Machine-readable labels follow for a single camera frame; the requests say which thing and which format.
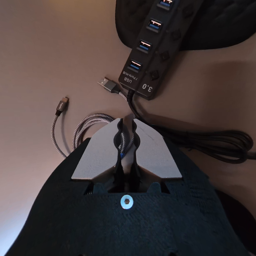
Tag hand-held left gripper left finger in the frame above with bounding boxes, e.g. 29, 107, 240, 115
71, 118, 123, 180

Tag grey braided usb cable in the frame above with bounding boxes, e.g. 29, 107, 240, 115
51, 77, 139, 161

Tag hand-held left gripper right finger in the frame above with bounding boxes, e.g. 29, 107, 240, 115
132, 118, 183, 179

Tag black usb hub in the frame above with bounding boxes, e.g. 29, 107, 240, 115
118, 0, 193, 101

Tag black usb hub cable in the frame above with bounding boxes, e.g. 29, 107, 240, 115
127, 90, 256, 165

